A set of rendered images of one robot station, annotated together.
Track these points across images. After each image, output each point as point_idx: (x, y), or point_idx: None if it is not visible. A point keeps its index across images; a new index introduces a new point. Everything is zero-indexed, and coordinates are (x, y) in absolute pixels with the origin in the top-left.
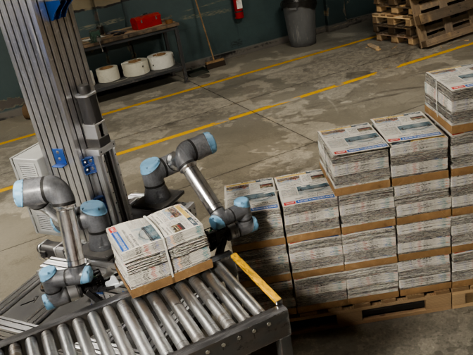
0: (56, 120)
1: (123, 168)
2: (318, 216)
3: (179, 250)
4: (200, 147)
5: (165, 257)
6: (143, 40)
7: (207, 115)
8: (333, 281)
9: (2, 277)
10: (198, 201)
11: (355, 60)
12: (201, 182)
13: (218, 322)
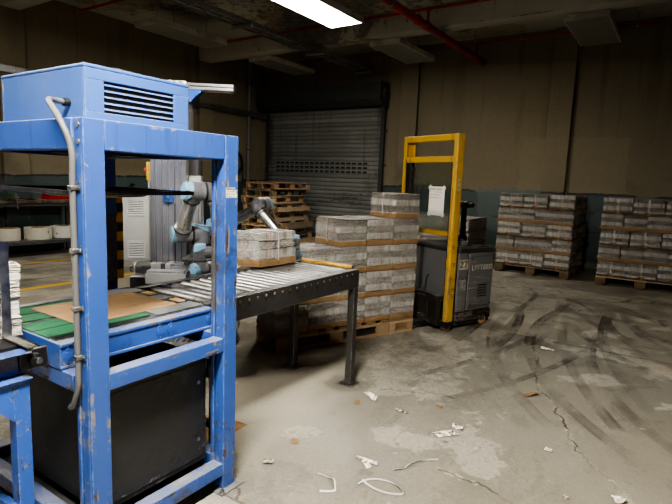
0: (176, 167)
1: (71, 291)
2: (328, 259)
3: (283, 243)
4: (267, 202)
5: (276, 245)
6: (44, 213)
7: (129, 268)
8: (330, 307)
9: None
10: None
11: None
12: (273, 220)
13: (243, 348)
